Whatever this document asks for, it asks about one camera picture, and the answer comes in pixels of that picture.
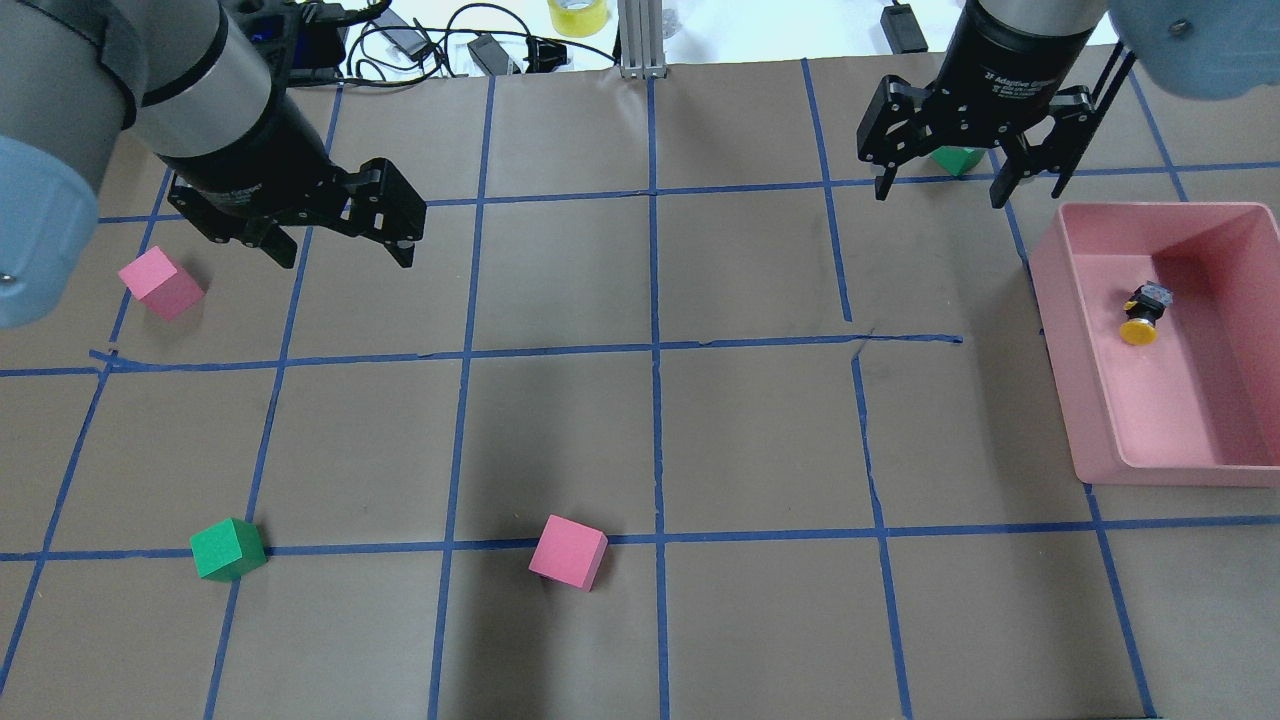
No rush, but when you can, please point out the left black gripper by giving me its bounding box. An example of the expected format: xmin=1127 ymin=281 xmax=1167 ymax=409
xmin=165 ymin=120 xmax=428 ymax=269

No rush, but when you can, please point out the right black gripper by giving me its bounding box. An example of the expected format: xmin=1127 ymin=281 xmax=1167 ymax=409
xmin=856 ymin=26 xmax=1100 ymax=209

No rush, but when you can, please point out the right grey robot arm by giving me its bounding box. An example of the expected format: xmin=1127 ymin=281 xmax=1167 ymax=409
xmin=856 ymin=1 xmax=1279 ymax=209

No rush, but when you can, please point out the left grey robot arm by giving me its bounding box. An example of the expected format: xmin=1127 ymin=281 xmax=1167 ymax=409
xmin=1 ymin=1 xmax=428 ymax=328

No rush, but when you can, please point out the green cube near bin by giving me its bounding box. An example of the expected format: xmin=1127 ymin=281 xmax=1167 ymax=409
xmin=929 ymin=146 xmax=987 ymax=178

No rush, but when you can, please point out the pink cube far left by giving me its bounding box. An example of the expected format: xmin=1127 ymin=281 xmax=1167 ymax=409
xmin=116 ymin=247 xmax=206 ymax=322

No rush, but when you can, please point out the pink cube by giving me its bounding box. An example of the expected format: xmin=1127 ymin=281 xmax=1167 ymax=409
xmin=527 ymin=514 xmax=609 ymax=592
xmin=116 ymin=247 xmax=206 ymax=322

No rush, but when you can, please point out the black power adapter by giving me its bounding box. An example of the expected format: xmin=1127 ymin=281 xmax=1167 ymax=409
xmin=466 ymin=33 xmax=522 ymax=76

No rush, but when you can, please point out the pink plastic bin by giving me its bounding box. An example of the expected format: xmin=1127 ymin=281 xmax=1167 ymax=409
xmin=1029 ymin=202 xmax=1279 ymax=488

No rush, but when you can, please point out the yellow tape roll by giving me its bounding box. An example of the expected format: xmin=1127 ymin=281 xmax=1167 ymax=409
xmin=547 ymin=0 xmax=609 ymax=38

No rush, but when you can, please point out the green cube near left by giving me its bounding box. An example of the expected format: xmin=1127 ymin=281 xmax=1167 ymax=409
xmin=189 ymin=518 xmax=268 ymax=583

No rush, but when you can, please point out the pink cube centre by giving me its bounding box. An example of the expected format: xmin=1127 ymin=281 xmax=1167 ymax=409
xmin=527 ymin=514 xmax=609 ymax=592

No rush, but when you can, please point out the aluminium frame post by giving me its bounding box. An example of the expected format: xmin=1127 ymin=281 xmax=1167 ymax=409
xmin=616 ymin=0 xmax=668 ymax=79

